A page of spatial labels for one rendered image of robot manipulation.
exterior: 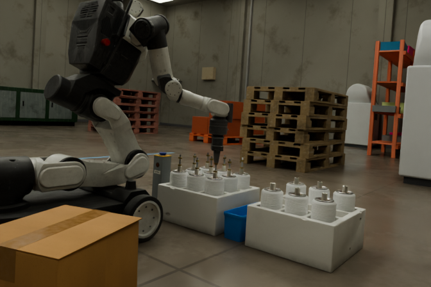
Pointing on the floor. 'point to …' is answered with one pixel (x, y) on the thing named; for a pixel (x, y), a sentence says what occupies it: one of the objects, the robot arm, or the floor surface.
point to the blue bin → (235, 223)
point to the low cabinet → (32, 109)
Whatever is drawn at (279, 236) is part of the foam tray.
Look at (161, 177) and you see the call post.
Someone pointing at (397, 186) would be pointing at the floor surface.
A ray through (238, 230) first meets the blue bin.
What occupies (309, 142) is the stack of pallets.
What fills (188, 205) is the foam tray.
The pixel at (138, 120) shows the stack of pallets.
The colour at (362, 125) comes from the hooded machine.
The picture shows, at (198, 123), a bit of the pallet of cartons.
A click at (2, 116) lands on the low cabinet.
